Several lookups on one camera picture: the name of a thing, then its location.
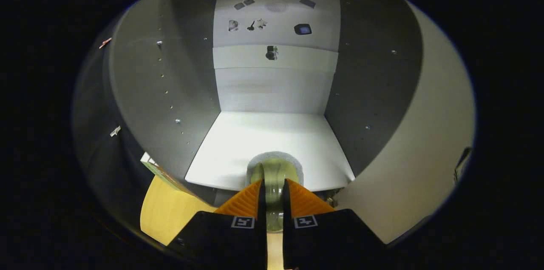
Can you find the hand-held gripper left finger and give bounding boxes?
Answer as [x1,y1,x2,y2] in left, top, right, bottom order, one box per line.
[168,179,267,270]

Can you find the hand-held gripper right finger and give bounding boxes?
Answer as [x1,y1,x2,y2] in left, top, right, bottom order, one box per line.
[283,179,387,270]

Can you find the green book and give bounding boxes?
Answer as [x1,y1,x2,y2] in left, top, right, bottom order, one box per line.
[140,152,194,196]

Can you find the dark grey cabinet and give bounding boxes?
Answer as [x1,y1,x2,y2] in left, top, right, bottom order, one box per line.
[102,0,425,207]

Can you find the black backdrop cloth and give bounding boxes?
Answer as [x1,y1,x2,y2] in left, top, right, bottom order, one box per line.
[72,19,145,219]

